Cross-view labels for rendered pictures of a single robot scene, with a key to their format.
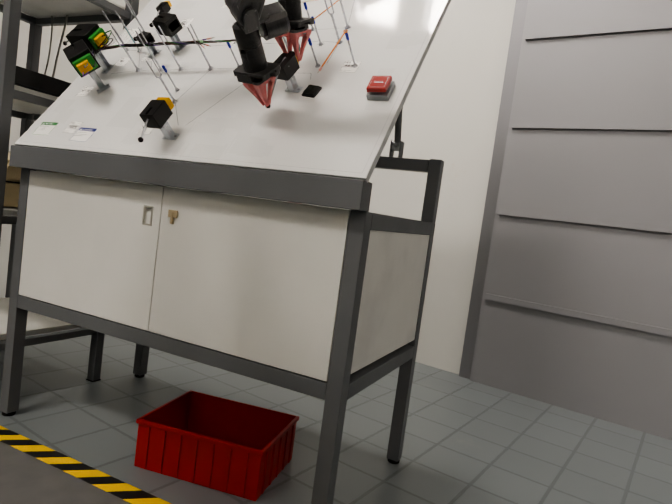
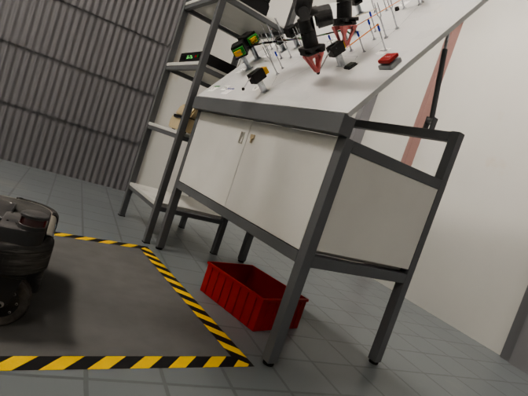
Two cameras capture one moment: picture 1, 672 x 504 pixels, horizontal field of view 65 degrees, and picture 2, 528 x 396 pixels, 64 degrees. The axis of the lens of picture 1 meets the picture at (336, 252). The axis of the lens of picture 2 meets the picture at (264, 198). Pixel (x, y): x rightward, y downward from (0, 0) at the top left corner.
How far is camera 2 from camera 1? 0.59 m
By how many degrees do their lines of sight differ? 30
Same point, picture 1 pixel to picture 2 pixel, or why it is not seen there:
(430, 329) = (483, 309)
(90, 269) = (210, 168)
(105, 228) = (221, 144)
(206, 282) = (257, 179)
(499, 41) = not seen: outside the picture
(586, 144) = not seen: outside the picture
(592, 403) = not seen: outside the picture
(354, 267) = (331, 174)
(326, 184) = (324, 116)
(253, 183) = (289, 115)
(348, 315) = (320, 206)
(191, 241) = (256, 153)
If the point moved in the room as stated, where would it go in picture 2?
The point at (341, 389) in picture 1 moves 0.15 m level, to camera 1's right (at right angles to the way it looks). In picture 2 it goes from (305, 255) to (346, 274)
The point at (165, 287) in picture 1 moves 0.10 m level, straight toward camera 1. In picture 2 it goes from (238, 181) to (231, 180)
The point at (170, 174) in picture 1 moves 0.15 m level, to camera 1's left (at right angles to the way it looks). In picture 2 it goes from (254, 111) to (226, 104)
